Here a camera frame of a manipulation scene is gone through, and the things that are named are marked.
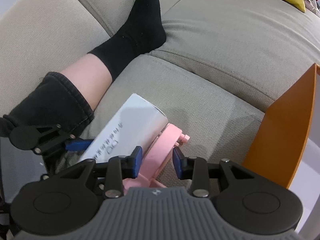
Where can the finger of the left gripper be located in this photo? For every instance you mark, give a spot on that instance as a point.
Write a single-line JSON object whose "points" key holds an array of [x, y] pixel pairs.
{"points": [[78, 145], [21, 137]]}

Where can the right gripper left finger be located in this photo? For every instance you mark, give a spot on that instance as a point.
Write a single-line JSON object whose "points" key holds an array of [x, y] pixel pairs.
{"points": [[120, 168]]}

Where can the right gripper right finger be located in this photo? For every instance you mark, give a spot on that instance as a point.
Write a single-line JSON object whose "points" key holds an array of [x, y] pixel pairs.
{"points": [[194, 169]]}

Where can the pink phone holder stand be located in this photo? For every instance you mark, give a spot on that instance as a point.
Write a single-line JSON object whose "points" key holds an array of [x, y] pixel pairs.
{"points": [[156, 158]]}

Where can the white rectangular box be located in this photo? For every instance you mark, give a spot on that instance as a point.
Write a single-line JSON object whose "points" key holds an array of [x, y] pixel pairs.
{"points": [[136, 123]]}

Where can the person left leg black sock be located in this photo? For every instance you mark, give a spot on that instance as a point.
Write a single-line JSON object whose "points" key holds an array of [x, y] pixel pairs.
{"points": [[69, 98]]}

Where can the orange cardboard box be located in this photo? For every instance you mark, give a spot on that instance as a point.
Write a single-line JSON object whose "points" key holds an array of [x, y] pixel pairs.
{"points": [[278, 147]]}

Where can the beige fabric sofa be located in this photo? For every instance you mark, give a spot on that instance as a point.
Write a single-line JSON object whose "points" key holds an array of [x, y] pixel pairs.
{"points": [[223, 64]]}

